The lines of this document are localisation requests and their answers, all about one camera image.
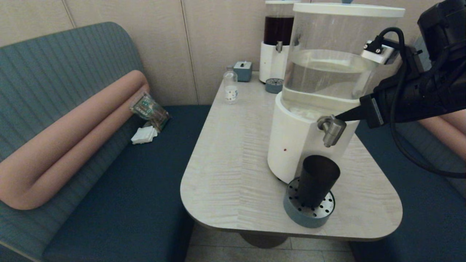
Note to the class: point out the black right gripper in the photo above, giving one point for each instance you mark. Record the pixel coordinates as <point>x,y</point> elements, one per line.
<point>407,103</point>

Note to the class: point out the large steel dispenser tap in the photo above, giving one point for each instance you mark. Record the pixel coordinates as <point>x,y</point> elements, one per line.
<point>332,133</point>

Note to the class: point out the black tapered cup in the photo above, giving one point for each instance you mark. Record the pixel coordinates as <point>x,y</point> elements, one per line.
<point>316,182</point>

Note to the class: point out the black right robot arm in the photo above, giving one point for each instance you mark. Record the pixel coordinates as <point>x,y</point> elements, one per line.
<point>447,29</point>

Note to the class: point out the large clear water dispenser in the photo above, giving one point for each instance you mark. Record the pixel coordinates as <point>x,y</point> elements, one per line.
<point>302,145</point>

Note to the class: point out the small blue drip tray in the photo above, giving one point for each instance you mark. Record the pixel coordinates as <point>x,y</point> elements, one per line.
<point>273,86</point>

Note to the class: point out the pink bolster on empty bench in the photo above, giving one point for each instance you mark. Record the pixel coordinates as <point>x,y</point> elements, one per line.
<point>451,136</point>

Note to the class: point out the small dark drink dispenser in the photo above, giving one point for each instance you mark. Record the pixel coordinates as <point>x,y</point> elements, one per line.
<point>271,62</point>

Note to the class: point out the small steel dispenser tap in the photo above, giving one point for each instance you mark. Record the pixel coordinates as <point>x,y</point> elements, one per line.
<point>279,46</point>

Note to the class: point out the empty blue bench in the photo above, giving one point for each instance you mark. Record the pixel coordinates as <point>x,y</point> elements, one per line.
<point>418,211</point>

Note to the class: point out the large blue steel drip tray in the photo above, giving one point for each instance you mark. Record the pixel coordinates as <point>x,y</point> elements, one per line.
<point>291,214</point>

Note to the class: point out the small blue box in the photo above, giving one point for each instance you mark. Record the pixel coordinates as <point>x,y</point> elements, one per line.
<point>243,71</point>

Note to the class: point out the clear plastic bottle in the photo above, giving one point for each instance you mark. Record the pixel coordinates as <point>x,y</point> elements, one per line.
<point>230,91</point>

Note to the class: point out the clear plastic snack bag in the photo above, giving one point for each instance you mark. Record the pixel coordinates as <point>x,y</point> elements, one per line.
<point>149,109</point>

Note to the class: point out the white paper napkins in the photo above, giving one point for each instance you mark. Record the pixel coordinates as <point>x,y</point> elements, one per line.
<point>145,135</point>

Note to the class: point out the blue bench with snack bag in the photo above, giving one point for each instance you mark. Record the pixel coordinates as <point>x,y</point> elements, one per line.
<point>127,189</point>

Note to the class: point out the pink bolster beside snack bag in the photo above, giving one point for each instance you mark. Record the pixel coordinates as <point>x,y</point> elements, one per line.
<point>72,134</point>

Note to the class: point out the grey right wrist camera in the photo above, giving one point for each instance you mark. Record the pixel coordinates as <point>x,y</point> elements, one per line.
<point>378,52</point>

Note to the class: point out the table pedestal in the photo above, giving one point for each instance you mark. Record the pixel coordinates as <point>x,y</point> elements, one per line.
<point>264,241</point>

